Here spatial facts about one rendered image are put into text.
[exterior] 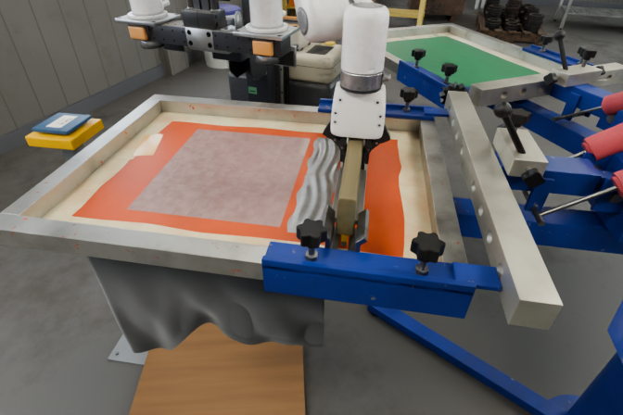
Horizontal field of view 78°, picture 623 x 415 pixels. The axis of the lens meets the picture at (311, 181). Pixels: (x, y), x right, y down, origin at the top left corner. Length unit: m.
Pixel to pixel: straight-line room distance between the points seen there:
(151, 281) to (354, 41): 0.60
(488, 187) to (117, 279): 0.73
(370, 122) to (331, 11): 0.20
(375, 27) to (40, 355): 1.73
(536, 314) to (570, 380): 1.32
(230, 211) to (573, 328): 1.64
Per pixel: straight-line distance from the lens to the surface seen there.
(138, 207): 0.81
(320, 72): 1.77
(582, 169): 0.86
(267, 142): 0.96
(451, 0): 7.09
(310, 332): 0.87
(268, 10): 1.19
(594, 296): 2.24
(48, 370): 1.89
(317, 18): 0.70
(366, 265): 0.58
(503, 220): 0.66
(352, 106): 0.71
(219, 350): 1.68
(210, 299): 0.84
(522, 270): 0.58
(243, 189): 0.80
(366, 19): 0.65
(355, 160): 0.69
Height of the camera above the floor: 1.42
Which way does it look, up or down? 35 degrees down
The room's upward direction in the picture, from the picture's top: 1 degrees clockwise
